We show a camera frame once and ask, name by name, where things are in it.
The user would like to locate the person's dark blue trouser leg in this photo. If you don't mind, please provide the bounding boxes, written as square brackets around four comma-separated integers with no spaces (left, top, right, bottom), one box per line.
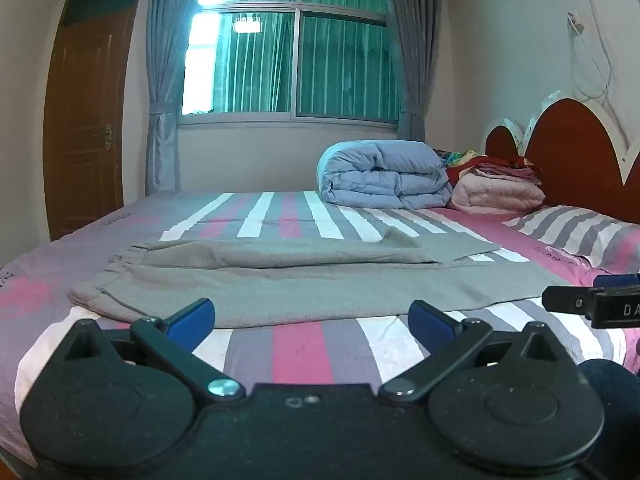
[579,359,640,413]

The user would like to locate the grey curtain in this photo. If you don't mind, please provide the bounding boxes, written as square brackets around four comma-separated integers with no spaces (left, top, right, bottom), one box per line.
[145,0,212,197]
[377,0,442,143]

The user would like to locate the folded pink blanket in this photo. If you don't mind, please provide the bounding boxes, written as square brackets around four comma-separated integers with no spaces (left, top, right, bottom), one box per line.
[449,170,547,212]

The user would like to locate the brown wooden headboard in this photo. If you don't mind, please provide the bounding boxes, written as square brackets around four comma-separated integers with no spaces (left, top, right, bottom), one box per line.
[482,97,640,222]

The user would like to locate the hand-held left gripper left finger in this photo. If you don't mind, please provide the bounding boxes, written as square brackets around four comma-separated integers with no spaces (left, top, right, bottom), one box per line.
[60,298,246,403]

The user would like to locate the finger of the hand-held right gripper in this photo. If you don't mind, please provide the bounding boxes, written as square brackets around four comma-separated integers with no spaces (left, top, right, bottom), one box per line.
[542,285,598,317]
[594,273,640,289]

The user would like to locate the folded blue quilt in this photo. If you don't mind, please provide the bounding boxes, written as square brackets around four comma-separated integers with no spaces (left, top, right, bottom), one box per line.
[316,140,454,210]

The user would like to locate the white cable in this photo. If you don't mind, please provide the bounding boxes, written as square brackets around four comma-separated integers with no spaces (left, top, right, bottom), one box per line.
[570,0,617,106]

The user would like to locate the stack of colourful folded clothes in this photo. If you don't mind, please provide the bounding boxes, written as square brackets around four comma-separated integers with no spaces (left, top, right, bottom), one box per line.
[432,149,543,186]

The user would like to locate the brown wooden door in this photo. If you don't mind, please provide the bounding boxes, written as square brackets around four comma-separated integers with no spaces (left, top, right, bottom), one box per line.
[42,0,149,243]

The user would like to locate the striped pillow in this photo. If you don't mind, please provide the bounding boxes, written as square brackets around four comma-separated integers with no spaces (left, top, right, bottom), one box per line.
[504,205,640,275]

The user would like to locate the window with green glass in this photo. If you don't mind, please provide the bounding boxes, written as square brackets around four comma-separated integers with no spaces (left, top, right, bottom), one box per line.
[177,0,407,129]

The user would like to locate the grey pants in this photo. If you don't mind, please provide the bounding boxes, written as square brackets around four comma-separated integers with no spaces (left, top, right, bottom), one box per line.
[70,236,576,329]

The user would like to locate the metal door handle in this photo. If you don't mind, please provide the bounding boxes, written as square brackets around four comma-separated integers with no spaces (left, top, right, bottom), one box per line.
[94,124,116,152]

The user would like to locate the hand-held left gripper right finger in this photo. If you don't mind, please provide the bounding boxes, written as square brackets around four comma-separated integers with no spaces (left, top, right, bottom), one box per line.
[378,300,581,406]

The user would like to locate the bed with striped sheet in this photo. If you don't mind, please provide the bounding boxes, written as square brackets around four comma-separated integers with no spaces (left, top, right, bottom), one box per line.
[0,190,640,463]

